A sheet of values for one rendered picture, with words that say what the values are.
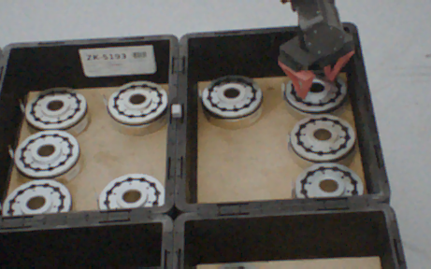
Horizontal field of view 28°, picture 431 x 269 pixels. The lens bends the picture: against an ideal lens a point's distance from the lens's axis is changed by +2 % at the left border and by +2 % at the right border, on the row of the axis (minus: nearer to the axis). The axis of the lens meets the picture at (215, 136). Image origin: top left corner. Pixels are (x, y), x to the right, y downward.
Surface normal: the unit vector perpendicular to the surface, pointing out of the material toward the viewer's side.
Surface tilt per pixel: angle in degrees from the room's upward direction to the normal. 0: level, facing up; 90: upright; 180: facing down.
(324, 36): 90
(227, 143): 0
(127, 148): 0
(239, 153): 0
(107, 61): 90
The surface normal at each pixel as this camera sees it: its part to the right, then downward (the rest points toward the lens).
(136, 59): 0.01, 0.71
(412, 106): -0.07, -0.70
